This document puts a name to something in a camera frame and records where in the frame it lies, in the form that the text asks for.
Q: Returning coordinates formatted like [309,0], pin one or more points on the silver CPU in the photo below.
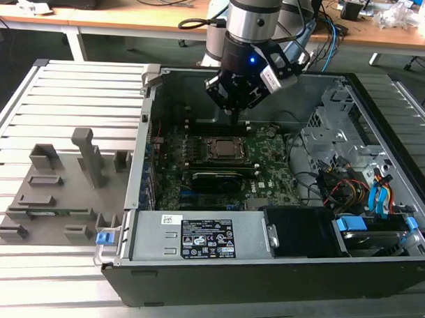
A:
[223,147]

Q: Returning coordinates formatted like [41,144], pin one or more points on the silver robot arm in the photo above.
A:
[250,17]

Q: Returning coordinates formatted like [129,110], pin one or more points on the CPU socket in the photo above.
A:
[240,158]

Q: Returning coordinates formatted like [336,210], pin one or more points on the black RAM slot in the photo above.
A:
[206,127]
[249,163]
[250,169]
[206,130]
[250,172]
[249,166]
[206,124]
[206,133]

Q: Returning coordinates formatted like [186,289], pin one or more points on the green motherboard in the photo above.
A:
[268,161]

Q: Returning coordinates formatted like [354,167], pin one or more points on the grey case hinge latch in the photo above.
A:
[150,75]

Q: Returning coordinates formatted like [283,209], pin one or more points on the pale blue teach pendant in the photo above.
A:
[307,29]

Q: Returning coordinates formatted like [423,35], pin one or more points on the black graphics card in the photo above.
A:
[217,181]

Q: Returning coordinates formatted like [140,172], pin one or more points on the small black case clip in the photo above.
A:
[144,118]

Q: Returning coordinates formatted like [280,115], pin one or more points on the blue expansion slot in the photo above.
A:
[187,193]

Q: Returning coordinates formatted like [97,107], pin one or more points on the silver finned chipset heatsink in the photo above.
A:
[254,204]

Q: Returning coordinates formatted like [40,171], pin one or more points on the silver metal drive cage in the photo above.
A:
[342,146]

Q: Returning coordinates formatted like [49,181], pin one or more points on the wooden desk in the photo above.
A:
[116,21]

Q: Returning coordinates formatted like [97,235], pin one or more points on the black cup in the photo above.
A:
[351,11]

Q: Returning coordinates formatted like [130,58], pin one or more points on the clear plastic bags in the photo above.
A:
[395,17]

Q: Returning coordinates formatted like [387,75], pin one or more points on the silver power supply unit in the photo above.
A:
[153,240]

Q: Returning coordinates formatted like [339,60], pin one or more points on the hard disk in blue carrier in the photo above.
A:
[350,224]

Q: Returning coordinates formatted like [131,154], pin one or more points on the black PC case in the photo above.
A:
[229,285]

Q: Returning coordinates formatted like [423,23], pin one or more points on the blue release latch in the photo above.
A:
[105,238]

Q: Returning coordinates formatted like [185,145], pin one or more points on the grey parts rack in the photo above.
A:
[64,195]

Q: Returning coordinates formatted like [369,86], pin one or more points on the crumpled white paper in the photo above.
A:
[33,4]

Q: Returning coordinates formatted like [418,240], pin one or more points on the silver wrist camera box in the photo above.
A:
[278,79]

